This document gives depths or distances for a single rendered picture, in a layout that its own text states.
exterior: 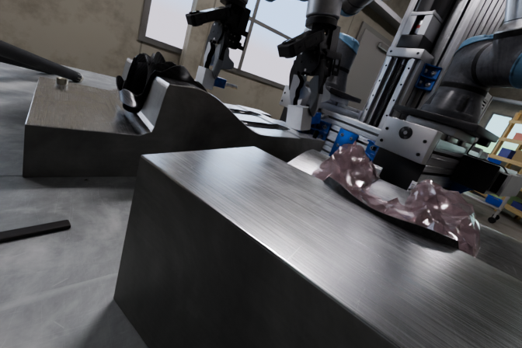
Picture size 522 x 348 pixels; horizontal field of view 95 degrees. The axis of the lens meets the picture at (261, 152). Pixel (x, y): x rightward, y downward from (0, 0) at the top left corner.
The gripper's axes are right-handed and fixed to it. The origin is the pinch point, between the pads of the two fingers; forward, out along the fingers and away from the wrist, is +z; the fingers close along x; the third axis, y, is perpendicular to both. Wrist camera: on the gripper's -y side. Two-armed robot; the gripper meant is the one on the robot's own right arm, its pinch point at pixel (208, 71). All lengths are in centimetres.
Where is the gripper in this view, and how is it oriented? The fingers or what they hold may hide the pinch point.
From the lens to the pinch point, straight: 75.5
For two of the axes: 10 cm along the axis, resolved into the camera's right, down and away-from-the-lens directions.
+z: -3.1, 9.1, 2.7
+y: 7.5, 0.6, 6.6
